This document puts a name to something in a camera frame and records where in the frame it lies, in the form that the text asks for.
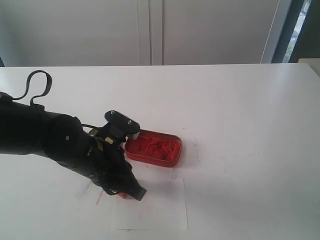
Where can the red ink tin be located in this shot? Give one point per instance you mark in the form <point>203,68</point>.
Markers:
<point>154,148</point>

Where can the beige side table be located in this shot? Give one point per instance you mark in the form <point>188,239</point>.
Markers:
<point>314,63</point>

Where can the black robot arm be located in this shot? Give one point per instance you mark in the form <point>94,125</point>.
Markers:
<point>26,129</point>

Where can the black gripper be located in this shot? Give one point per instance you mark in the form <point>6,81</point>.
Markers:
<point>103,164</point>

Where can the red stamp block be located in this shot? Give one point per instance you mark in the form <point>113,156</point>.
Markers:
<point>124,196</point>

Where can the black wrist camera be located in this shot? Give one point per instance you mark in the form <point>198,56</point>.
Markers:
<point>118,128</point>

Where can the white paper sheet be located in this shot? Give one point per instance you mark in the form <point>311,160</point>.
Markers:
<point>163,207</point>

